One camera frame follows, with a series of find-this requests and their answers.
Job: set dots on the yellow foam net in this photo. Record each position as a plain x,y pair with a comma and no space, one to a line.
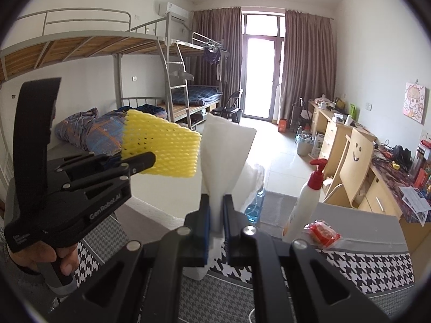
168,141

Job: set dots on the dark hanging clothes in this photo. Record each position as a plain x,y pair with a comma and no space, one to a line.
212,55

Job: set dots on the black headphones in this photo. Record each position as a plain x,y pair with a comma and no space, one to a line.
400,154

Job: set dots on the wooden desk with patterned top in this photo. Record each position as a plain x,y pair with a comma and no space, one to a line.
384,188

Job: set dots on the white foam sheet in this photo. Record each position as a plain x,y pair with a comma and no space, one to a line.
225,148

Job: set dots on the grey waste bin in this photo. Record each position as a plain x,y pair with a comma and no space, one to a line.
304,146

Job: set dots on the wooden chair with smiley face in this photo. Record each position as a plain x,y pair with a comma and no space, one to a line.
357,161

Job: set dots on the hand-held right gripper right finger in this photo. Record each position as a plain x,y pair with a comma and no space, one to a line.
228,235

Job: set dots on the cartoon wall poster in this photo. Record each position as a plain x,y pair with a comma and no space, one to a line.
414,102

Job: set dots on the white lotion bottle red pump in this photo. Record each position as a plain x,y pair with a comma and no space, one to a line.
303,205

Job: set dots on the blue spray bottle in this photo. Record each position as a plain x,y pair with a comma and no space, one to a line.
254,210

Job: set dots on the red snack packet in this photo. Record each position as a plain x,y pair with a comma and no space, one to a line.
321,237

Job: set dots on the orange bag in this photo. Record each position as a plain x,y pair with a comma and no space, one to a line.
282,125

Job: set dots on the glass balcony door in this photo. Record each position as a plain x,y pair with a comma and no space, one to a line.
261,74

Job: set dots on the dark blue plaid quilt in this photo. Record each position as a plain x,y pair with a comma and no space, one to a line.
202,95

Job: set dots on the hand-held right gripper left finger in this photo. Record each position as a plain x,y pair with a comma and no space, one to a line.
204,235

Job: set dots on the person's left hand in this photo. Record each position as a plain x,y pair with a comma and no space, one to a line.
37,257

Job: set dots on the small grey metal bunk bed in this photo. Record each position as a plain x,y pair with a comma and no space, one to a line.
202,45

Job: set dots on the houndstooth tablecloth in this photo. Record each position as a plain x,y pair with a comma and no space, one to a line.
363,262

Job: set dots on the printed paper sheets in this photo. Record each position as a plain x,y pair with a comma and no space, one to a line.
416,203

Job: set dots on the row of toiletry bottles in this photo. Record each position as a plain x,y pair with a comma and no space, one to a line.
423,165

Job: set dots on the orange blue plaid quilt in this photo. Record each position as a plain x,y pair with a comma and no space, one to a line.
97,131

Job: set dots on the light wooden desk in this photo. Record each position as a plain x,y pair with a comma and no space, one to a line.
331,131

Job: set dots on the large grey metal bunk bed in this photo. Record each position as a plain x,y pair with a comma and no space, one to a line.
84,45

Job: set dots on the black folding chair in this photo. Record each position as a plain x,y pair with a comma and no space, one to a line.
232,107

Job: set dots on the wide brown curtain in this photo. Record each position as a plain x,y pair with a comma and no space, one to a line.
308,64

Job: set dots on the white air conditioner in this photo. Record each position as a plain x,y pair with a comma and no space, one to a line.
175,10

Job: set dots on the narrow brown curtain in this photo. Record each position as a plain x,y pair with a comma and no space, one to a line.
219,37

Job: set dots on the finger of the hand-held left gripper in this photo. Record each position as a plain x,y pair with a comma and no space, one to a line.
84,161
141,161

